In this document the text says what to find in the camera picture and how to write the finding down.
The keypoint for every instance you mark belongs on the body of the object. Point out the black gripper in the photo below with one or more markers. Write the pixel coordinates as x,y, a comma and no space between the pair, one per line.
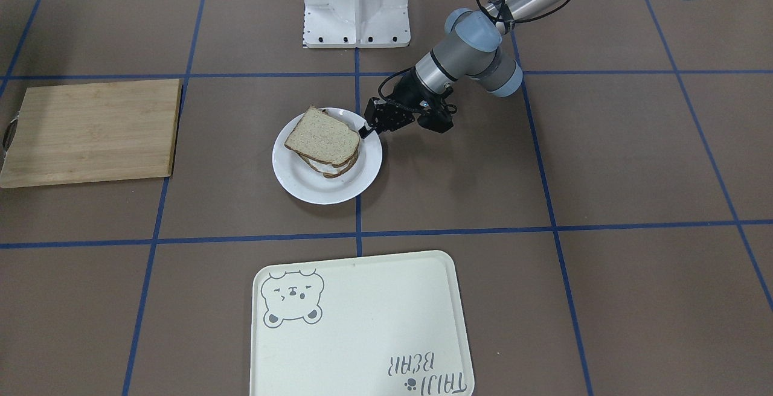
408,92

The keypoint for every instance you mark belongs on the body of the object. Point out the bread slice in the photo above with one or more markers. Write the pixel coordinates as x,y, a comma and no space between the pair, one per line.
323,138
328,171

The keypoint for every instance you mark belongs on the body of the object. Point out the white round plate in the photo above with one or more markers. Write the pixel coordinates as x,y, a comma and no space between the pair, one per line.
301,181

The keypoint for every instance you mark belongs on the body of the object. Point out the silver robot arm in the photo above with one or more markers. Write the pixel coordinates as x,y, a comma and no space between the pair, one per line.
471,47

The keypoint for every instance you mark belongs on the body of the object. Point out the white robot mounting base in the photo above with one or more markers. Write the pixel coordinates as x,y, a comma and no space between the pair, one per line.
335,24

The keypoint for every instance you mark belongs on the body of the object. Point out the cream bear tray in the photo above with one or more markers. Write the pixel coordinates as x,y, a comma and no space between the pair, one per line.
378,325

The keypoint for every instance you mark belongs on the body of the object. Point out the bamboo cutting board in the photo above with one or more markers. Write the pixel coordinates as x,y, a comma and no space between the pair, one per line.
94,132

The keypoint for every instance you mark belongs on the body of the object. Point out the blue tape grid lines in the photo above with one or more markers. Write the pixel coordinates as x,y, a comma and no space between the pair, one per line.
610,222

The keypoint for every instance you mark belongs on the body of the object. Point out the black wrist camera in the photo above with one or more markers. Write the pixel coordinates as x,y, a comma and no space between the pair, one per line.
435,116

